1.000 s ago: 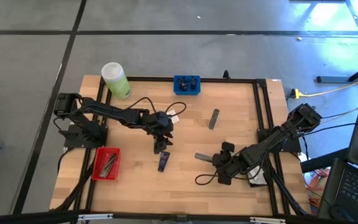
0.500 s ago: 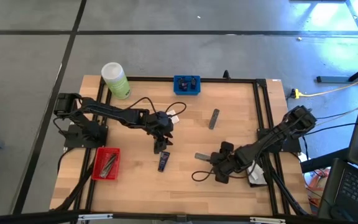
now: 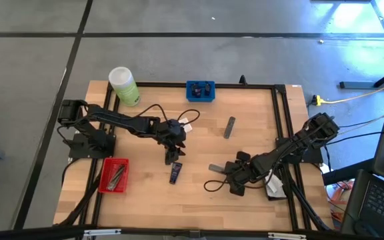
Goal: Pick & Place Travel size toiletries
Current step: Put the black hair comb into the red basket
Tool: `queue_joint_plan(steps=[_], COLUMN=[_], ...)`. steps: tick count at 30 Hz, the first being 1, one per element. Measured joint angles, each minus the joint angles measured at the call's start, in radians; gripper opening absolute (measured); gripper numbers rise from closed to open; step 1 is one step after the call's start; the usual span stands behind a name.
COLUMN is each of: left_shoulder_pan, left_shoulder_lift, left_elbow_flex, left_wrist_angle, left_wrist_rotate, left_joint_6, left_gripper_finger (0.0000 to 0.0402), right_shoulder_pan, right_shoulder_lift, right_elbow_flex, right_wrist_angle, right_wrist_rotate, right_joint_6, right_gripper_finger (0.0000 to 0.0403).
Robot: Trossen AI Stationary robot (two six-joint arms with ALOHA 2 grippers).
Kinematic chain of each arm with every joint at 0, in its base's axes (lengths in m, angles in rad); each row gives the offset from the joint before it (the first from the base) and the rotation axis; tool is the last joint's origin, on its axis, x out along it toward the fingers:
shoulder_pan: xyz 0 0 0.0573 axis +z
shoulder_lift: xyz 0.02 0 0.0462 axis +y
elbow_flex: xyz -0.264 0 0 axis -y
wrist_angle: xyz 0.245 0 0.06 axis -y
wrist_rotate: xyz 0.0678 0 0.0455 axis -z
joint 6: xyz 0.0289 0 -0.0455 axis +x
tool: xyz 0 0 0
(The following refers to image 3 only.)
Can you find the dark blue squeeze tube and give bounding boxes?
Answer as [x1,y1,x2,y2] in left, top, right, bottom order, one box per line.
[169,161,183,185]

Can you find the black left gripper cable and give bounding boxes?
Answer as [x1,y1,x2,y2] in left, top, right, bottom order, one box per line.
[135,103,201,127]

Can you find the black power cable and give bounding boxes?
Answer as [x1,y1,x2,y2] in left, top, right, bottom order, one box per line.
[325,130,384,147]

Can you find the black overhead beam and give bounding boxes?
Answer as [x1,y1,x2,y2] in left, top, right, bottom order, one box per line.
[0,223,384,240]

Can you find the grey cable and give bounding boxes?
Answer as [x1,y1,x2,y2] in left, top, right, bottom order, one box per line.
[337,101,384,136]

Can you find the yellow extension cord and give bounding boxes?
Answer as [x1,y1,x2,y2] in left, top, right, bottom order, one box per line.
[313,78,384,107]

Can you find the black plastic basket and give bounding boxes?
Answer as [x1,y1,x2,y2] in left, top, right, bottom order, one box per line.
[264,168,292,201]

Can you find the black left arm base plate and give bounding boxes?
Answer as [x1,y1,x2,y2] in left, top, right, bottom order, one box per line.
[65,133,117,159]

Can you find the blue plastic basket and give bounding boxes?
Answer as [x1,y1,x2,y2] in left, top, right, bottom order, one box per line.
[185,80,216,103]

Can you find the black aluminium table frame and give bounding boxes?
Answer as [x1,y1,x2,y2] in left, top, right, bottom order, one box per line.
[77,81,314,234]

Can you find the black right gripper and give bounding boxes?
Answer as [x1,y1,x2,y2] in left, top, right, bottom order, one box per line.
[224,151,266,197]

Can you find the green disinfecting wipes canister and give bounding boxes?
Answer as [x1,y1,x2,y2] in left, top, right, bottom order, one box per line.
[107,66,142,107]

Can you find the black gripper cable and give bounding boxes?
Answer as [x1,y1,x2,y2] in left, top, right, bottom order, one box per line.
[203,178,235,193]
[135,103,201,127]

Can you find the dark grey strip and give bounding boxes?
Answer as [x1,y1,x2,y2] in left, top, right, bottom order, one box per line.
[223,116,237,139]
[207,163,227,174]
[107,164,127,192]

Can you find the black support bar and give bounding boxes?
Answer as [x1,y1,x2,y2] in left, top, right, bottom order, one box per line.
[321,158,376,186]

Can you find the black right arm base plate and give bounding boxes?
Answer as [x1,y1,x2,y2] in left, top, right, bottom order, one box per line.
[275,137,323,165]

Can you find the black desk leg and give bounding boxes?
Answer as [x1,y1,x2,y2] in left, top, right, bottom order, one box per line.
[339,62,384,90]

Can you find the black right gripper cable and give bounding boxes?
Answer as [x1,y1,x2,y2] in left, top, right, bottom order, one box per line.
[203,178,235,193]

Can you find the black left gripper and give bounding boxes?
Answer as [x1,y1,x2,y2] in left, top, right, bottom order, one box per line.
[158,118,188,166]

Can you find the red plastic basket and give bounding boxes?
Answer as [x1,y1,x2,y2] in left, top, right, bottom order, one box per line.
[97,157,130,194]

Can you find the white square packet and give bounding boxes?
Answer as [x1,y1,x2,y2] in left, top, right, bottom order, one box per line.
[177,117,193,133]
[265,169,285,195]

